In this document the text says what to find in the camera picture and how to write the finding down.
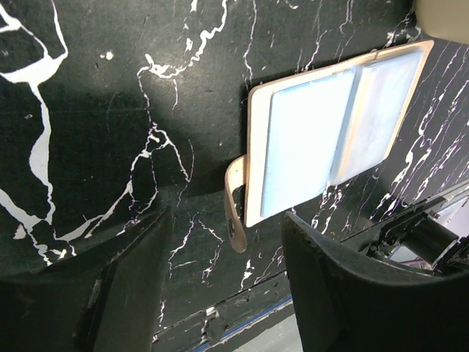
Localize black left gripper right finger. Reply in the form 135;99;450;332
281;213;468;351

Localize beige oval tray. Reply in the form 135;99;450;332
415;0;468;44

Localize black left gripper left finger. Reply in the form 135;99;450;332
1;208;174;351

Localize cream leather card holder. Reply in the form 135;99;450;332
224;40;434;253

